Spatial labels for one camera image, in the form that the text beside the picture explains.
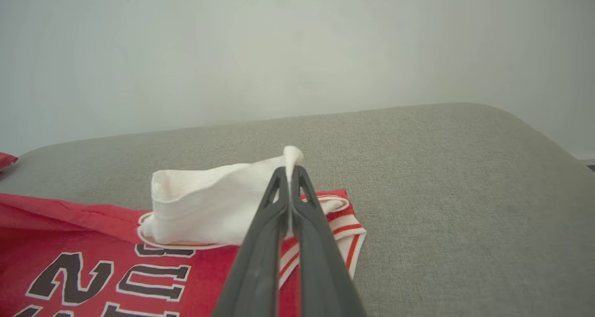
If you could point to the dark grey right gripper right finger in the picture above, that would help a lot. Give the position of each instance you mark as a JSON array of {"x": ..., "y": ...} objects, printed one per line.
[{"x": 320, "y": 266}]

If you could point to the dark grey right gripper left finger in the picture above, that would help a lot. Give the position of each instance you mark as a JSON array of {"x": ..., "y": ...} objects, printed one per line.
[{"x": 258, "y": 266}]

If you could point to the red jersey with white sleeves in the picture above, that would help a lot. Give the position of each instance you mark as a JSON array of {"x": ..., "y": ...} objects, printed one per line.
[{"x": 93, "y": 233}]

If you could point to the red garment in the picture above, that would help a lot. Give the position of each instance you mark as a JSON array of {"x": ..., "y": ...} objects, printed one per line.
[{"x": 7, "y": 159}]

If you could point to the grey fabric sofa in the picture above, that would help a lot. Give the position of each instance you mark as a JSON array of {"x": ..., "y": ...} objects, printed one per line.
[{"x": 441, "y": 205}]

